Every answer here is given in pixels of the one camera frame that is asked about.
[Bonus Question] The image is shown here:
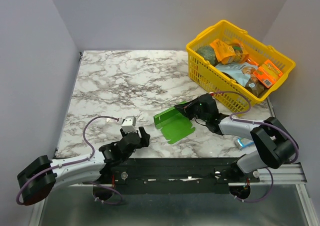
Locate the orange snack bag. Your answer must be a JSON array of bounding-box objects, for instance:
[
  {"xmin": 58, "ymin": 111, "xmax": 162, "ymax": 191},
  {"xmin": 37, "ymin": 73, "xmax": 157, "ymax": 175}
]
[{"xmin": 210, "ymin": 39, "xmax": 249, "ymax": 65}]

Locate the aluminium frame rail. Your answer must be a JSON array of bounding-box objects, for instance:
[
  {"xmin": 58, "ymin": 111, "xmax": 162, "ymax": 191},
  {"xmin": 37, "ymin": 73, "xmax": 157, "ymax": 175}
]
[{"xmin": 51, "ymin": 164, "xmax": 307, "ymax": 188}]

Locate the light blue snack bag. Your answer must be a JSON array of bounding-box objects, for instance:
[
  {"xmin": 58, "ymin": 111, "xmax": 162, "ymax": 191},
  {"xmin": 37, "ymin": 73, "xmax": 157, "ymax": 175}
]
[{"xmin": 215, "ymin": 62, "xmax": 258, "ymax": 88}]

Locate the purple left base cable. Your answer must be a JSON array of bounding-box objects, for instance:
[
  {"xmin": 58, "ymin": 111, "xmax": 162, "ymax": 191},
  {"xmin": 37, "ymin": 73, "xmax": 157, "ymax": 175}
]
[{"xmin": 88, "ymin": 180, "xmax": 124, "ymax": 205}]

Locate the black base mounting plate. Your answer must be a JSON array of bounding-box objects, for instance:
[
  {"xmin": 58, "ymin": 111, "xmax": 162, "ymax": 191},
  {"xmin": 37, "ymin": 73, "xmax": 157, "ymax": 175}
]
[{"xmin": 51, "ymin": 157, "xmax": 292, "ymax": 195}]

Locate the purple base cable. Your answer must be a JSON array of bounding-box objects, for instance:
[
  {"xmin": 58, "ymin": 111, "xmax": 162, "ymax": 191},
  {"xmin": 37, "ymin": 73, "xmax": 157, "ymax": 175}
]
[
  {"xmin": 88, "ymin": 180, "xmax": 124, "ymax": 205},
  {"xmin": 233, "ymin": 167, "xmax": 275, "ymax": 203}
]

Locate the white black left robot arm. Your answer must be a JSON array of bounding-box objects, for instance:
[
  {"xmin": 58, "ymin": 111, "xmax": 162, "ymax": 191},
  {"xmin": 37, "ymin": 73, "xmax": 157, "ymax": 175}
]
[{"xmin": 16, "ymin": 127, "xmax": 151, "ymax": 206}]

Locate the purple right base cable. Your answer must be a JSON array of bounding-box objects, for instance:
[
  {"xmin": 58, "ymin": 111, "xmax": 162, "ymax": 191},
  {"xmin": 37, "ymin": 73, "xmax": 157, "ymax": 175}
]
[{"xmin": 233, "ymin": 167, "xmax": 275, "ymax": 203}]

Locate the green paper box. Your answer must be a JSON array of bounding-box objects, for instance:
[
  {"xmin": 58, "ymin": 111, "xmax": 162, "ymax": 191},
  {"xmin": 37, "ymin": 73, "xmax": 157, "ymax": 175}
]
[{"xmin": 153, "ymin": 106, "xmax": 196, "ymax": 144}]

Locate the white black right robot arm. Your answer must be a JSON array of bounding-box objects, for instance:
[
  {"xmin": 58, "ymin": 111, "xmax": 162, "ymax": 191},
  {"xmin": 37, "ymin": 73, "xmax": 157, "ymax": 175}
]
[{"xmin": 175, "ymin": 93, "xmax": 299, "ymax": 182}]

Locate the orange cracker box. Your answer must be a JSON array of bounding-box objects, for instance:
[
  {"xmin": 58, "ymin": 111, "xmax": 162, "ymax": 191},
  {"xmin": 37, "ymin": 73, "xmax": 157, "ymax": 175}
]
[{"xmin": 253, "ymin": 60, "xmax": 283, "ymax": 88}]

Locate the yellow plastic shopping basket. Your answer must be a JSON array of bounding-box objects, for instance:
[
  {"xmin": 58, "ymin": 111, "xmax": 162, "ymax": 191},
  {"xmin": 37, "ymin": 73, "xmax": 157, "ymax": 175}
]
[{"xmin": 186, "ymin": 20, "xmax": 296, "ymax": 112}]

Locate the small blue white packet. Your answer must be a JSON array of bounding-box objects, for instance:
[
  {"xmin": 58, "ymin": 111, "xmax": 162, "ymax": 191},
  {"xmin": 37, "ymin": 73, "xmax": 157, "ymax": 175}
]
[{"xmin": 234, "ymin": 137, "xmax": 254, "ymax": 150}]

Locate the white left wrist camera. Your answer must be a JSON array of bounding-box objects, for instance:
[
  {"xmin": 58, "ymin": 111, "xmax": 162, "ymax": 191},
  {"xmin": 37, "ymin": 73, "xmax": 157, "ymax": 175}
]
[{"xmin": 121, "ymin": 116, "xmax": 137, "ymax": 134}]

